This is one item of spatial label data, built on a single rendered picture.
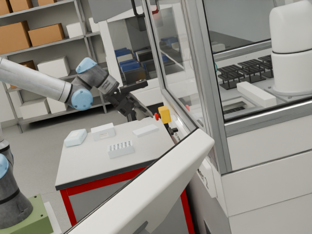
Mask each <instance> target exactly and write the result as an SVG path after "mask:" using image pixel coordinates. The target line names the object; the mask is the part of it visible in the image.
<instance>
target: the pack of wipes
mask: <svg viewBox="0 0 312 234"><path fill-rule="evenodd" d="M86 136H87V132H86V129H81V130H74V131H71V132H70V134H69V135H68V136H67V138H66V139H65V140H64V143H65V146H66V147H70V146H76V145H80V144H81V143H82V142H83V141H84V139H85V137H86Z"/></svg>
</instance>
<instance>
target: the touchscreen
mask: <svg viewBox="0 0 312 234"><path fill-rule="evenodd" d="M214 143H215V141H214V139H213V138H211V137H210V136H209V135H208V134H206V133H205V132H204V131H202V130H201V129H199V127H197V128H195V129H194V130H193V131H192V132H190V133H189V134H188V135H186V136H185V137H184V138H183V139H182V140H180V141H179V142H178V143H177V144H175V145H174V146H173V147H172V148H170V149H169V150H168V151H166V152H165V153H164V154H163V155H161V156H160V157H159V158H158V159H156V160H155V161H154V162H153V163H152V164H150V165H149V166H148V167H146V168H145V169H144V170H143V171H141V172H140V173H139V174H138V175H136V176H135V177H134V178H132V179H131V180H130V181H129V182H127V183H126V184H125V185H124V186H122V187H121V188H120V189H119V190H118V191H116V192H115V193H114V194H112V195H111V196H110V197H109V198H107V199H106V200H105V201H104V202H102V203H101V204H100V205H99V206H97V207H96V208H95V209H93V210H92V211H91V212H90V213H89V214H87V215H86V216H85V217H84V218H82V219H81V220H80V221H79V222H77V223H76V224H75V225H73V226H72V227H71V228H70V229H68V230H67V231H66V232H65V233H63V234H151V233H152V232H153V231H154V230H155V229H156V228H157V227H158V226H159V225H160V224H161V223H162V222H163V221H164V219H165V218H166V216H167V215H168V213H169V211H170V210H171V209H172V207H173V205H174V204H175V202H176V201H177V199H178V198H179V196H180V195H181V193H182V192H183V190H184V189H185V188H186V186H187V184H188V183H189V181H190V180H191V178H192V177H193V175H194V174H195V172H196V171H197V170H198V168H199V166H200V165H201V163H202V162H203V160H204V159H205V157H206V156H207V154H208V153H209V151H210V150H211V149H212V147H213V145H214Z"/></svg>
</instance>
